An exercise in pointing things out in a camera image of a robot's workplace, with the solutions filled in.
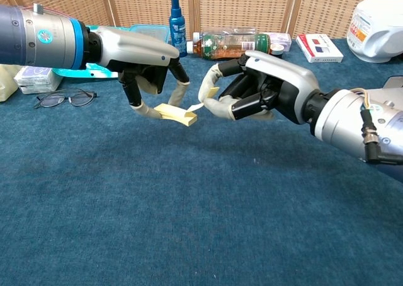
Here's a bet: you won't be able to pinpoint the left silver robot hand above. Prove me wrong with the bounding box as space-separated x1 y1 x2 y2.
84 25 191 120

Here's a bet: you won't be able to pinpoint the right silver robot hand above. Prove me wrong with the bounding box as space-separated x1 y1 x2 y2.
198 50 321 125

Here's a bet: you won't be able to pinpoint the yellow sticky note sheets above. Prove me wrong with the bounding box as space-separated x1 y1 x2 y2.
186 86 220 113

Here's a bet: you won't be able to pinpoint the pale yellow rectangular block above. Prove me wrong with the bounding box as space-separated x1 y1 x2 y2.
154 102 198 128

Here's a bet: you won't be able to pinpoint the small black jar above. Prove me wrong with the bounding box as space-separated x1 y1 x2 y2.
270 42 284 59

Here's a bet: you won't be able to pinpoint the clear container blue rim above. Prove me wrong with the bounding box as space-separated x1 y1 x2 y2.
130 24 171 44

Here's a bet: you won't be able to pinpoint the small purple box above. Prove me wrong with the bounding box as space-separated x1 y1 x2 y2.
267 33 293 52

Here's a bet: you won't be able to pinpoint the white red card box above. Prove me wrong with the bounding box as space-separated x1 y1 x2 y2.
295 33 344 64

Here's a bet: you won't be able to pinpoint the teal snack bag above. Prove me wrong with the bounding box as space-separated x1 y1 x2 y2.
52 24 122 79

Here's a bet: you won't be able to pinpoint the blue spray bottle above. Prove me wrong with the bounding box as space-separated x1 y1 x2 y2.
169 0 189 59

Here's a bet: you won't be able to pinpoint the green label tea bottle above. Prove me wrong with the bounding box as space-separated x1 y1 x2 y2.
186 32 271 61

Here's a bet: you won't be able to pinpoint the wooden wicker folding screen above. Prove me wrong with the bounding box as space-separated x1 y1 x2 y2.
0 0 403 41

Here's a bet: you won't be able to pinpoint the pastel tissue multipack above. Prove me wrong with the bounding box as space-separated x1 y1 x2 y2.
14 66 64 95

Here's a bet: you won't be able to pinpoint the large white plastic tub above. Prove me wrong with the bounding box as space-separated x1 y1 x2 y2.
346 0 403 64

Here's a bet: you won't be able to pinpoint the long cream plastic pack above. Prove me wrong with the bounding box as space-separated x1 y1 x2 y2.
0 64 20 103

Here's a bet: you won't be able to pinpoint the blue carpet table cover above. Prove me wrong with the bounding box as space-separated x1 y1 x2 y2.
0 38 403 286

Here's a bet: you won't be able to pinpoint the black thin frame eyeglasses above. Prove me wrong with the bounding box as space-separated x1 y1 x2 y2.
33 88 98 110

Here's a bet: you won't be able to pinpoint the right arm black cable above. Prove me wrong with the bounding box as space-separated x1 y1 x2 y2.
358 89 403 166

